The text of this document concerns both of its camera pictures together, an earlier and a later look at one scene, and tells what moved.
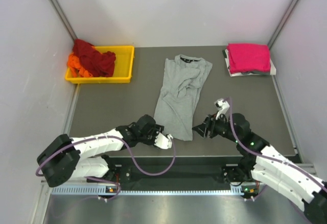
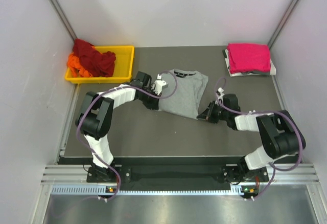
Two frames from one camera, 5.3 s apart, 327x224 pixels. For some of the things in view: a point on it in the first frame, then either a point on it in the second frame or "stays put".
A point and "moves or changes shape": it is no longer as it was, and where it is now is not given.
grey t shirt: [182, 78] moves or changes shape
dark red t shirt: [98, 64] stays put
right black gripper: [211, 123] → [208, 113]
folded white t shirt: [272, 68] stays put
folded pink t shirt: [249, 57] stays put
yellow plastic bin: [122, 69] stays put
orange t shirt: [74, 64] stays put
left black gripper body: [149, 138] → [148, 100]
